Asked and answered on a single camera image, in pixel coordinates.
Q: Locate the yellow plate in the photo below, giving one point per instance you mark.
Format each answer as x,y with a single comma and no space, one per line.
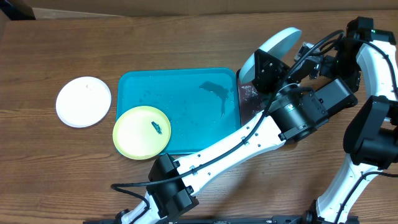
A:
141,132

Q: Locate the cardboard backdrop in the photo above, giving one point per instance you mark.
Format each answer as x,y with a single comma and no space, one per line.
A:
204,7

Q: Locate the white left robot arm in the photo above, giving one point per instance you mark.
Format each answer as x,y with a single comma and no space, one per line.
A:
291,114

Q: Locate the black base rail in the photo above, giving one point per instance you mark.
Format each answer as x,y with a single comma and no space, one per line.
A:
283,219

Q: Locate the teal plastic tray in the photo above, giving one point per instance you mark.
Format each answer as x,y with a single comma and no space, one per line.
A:
202,104

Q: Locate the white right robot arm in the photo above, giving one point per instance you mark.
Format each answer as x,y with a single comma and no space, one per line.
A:
369,54

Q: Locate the black water tray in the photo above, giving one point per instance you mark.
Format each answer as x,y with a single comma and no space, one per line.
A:
250,100

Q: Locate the light blue plate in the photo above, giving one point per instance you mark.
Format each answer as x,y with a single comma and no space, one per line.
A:
277,46

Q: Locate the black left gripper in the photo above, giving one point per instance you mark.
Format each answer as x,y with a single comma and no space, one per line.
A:
272,70

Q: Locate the white pink plate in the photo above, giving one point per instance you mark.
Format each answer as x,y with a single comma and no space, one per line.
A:
83,102

